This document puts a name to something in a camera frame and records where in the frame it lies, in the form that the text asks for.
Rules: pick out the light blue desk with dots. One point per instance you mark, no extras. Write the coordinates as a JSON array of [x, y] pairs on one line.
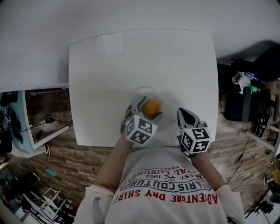
[[28, 131]]

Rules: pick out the white side desk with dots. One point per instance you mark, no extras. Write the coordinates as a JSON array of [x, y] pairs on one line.
[[262, 140]]

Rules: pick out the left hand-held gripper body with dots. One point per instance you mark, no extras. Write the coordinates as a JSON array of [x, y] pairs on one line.
[[138, 131]]

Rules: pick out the small blue floor object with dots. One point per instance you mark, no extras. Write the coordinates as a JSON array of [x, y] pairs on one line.
[[50, 172]]

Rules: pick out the green plastic bottle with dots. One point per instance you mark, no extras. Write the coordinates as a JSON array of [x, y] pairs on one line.
[[254, 88]]

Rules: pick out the black office chair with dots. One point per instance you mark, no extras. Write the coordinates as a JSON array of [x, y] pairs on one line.
[[234, 107]]

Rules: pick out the person's white printed t-shirt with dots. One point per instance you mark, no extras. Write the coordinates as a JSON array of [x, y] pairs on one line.
[[164, 207]]

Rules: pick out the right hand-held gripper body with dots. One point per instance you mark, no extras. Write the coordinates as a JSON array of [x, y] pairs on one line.
[[195, 140]]

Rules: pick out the white plate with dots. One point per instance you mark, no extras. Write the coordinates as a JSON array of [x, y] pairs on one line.
[[144, 90]]

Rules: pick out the person's right forearm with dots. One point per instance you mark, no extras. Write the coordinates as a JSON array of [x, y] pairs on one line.
[[207, 170]]

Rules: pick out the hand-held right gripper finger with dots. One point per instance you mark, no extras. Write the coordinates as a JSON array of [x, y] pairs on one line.
[[193, 119], [180, 120]]

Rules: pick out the white square table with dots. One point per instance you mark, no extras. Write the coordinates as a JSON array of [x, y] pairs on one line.
[[142, 61]]

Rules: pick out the orange fruit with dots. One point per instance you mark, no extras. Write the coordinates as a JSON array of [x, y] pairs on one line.
[[151, 107]]

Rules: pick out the white crumpled paper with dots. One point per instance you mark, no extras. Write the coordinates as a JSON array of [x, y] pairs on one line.
[[243, 85]]

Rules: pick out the black camera equipment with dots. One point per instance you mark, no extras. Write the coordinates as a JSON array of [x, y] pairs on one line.
[[19, 186]]

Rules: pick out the person's left forearm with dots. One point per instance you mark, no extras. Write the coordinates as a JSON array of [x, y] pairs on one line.
[[111, 166]]

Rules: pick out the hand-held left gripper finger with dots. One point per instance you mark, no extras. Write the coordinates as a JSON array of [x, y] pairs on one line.
[[157, 118], [136, 106]]

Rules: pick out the white metal rack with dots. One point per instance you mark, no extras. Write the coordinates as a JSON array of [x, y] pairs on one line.
[[51, 201]]

